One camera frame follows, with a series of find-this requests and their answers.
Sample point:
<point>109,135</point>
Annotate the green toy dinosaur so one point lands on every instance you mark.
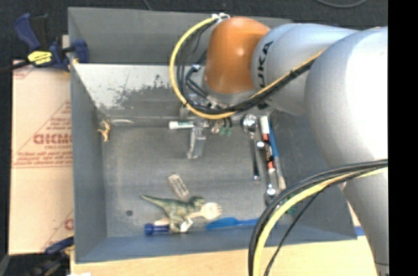
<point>173,207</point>

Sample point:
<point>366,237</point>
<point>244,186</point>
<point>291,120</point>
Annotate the grey flat packet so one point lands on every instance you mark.
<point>178,186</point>

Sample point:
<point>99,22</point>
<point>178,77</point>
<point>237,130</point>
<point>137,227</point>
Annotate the brown cardboard board, red print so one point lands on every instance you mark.
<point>39,124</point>

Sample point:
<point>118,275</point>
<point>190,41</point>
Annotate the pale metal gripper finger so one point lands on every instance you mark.
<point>200,141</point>
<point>192,145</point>

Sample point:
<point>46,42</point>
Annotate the blue marker cap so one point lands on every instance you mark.
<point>155,229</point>

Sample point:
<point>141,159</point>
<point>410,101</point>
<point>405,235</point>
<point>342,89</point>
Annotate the grey metal bin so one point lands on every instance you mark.
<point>147,154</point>

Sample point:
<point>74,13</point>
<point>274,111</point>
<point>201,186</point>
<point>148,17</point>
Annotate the white tube with green print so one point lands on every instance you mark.
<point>179,125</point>

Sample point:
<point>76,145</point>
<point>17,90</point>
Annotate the shiny metal spoon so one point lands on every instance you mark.
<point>250,124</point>

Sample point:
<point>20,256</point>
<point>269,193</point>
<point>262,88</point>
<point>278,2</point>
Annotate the blue plastic spoon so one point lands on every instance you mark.
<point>228,222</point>

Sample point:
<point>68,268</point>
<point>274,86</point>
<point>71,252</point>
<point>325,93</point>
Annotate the small tan toy animal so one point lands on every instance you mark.
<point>105,130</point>

